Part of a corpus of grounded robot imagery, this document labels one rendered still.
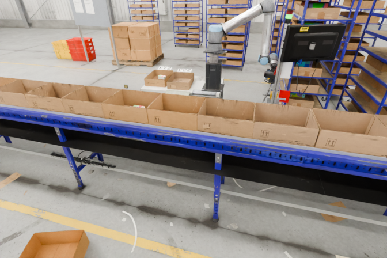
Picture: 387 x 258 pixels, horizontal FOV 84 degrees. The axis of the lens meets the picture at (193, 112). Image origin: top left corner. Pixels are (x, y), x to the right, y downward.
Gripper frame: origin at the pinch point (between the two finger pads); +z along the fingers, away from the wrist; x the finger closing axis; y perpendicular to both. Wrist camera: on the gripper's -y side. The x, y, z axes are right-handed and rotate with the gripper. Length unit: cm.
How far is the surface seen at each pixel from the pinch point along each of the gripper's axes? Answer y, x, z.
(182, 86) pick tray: 11, 104, 9
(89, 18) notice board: 116, 425, -268
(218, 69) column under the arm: -4, 62, -5
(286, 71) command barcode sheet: -26.3, -6.0, 12.9
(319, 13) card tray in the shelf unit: -46, -35, -46
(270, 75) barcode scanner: -22.0, 7.5, 15.0
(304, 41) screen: -61, -12, 11
